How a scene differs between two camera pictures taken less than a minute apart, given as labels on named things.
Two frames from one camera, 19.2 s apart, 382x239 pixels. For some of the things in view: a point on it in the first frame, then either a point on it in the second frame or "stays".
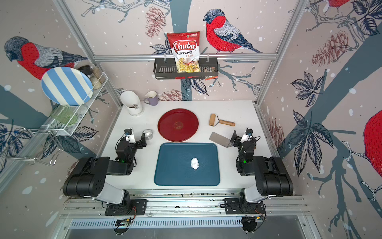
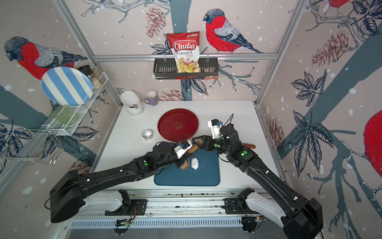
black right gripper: (237, 141) → (205, 139)
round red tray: (178, 125) stays
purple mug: (151, 98) stays
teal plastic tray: (187, 164) stays
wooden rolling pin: (214, 120) → (191, 150)
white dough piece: (194, 163) stays
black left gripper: (140, 146) → (183, 159)
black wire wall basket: (166, 68) stays
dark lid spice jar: (88, 70) stays
